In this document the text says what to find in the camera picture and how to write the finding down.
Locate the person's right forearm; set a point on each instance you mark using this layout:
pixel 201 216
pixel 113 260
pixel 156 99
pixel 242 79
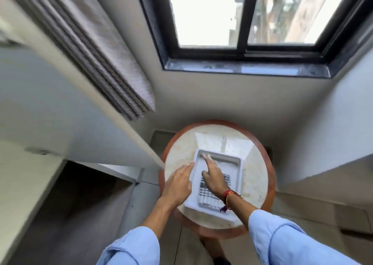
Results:
pixel 242 211

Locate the light blue shirt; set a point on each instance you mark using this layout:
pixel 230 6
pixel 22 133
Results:
pixel 285 241

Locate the grey pleated curtain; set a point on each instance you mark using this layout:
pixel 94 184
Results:
pixel 105 55

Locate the person's left forearm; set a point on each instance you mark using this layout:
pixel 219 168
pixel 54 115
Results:
pixel 158 215

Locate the black framed window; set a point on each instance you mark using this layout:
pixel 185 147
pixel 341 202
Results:
pixel 247 53

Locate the person's left thumb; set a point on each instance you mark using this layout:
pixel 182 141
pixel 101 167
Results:
pixel 189 186

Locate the white desk counter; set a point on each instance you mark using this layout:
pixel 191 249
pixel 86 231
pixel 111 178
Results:
pixel 20 183

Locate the person's right hand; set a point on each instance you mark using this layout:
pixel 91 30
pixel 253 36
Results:
pixel 215 181

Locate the checkered black white cloth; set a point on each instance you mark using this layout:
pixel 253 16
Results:
pixel 205 196

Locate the person's right thumb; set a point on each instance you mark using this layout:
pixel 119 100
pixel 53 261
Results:
pixel 205 174

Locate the person's left hand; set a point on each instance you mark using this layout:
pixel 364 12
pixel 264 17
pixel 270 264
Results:
pixel 176 186

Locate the round wooden-rimmed marble table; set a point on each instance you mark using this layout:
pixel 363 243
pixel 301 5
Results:
pixel 256 168

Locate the white plastic tray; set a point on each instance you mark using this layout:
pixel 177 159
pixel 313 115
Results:
pixel 230 164

